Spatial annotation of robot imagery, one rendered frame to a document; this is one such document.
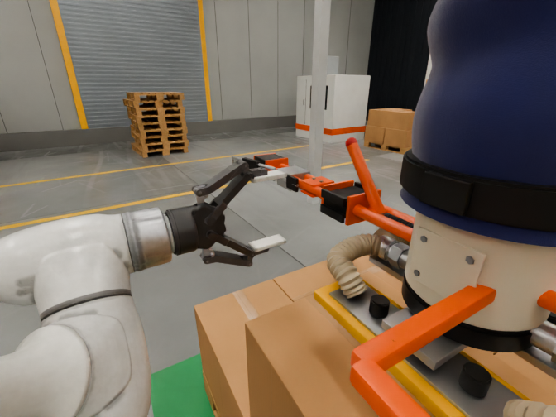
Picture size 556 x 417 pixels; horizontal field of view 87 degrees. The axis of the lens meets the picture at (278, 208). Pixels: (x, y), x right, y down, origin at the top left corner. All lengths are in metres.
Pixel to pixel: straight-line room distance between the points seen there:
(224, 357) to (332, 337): 0.58
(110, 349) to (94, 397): 0.04
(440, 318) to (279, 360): 0.39
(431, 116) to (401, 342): 0.23
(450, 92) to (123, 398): 0.47
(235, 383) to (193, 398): 0.69
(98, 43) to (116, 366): 9.19
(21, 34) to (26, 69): 0.73
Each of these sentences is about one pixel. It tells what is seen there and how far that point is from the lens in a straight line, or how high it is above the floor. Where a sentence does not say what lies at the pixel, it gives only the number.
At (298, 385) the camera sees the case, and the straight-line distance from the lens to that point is 0.62.
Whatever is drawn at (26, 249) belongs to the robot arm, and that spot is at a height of 1.26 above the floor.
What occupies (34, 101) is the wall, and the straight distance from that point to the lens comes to 9.51.
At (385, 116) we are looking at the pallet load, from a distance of 7.65.
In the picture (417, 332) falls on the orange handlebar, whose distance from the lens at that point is 0.31.
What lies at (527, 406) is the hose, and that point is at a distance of 0.42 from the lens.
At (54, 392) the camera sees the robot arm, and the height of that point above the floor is 1.18.
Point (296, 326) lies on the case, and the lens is 0.71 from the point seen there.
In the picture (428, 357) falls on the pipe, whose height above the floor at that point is 1.15.
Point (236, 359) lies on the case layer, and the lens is 1.18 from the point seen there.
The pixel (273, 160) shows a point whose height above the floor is 1.25.
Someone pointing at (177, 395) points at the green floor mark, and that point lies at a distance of 1.82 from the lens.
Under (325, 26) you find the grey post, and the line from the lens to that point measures 3.68.
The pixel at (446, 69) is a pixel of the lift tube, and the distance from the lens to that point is 0.37.
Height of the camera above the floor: 1.44
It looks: 23 degrees down
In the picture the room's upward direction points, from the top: straight up
